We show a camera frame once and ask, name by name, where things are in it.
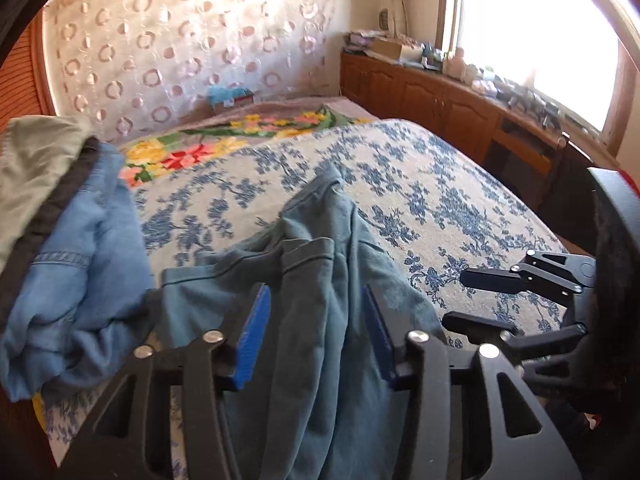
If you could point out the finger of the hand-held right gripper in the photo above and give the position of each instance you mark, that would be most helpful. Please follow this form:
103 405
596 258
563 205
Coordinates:
490 279
475 324

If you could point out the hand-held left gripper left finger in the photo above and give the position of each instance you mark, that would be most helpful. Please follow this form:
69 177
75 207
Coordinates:
252 340

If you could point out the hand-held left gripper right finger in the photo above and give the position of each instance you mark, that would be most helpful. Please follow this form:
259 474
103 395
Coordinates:
377 335

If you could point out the teal pants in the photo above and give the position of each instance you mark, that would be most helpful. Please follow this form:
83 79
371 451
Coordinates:
320 280

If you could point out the blue floral blanket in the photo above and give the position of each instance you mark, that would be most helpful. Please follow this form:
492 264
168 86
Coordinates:
425 185

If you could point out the light blue denim garment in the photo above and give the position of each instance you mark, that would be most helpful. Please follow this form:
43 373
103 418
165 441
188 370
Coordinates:
75 280

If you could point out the colourful flower blanket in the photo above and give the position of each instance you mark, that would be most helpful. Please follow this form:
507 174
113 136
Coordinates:
200 152

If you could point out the wooden sideboard cabinet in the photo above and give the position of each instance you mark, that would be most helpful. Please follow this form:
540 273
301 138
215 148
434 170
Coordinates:
425 95

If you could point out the yellow cloth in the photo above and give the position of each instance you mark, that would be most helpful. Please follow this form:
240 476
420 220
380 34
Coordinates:
39 412

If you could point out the small cardboard box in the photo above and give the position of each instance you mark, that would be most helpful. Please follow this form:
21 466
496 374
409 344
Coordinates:
235 105

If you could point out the blue cloth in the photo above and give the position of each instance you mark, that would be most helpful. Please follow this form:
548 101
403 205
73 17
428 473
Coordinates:
227 93

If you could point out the open cardboard box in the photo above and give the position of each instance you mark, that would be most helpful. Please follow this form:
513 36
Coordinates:
395 50

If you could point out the window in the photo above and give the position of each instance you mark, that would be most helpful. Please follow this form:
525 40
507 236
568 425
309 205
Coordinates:
525 20

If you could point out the grey-green folded garment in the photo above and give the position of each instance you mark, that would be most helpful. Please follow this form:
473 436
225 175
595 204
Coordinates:
35 160

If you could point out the circle-patterned sheer curtain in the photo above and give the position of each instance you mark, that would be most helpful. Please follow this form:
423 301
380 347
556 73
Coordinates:
175 35

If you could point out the wooden slatted wardrobe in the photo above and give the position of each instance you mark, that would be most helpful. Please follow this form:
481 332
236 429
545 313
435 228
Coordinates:
25 80

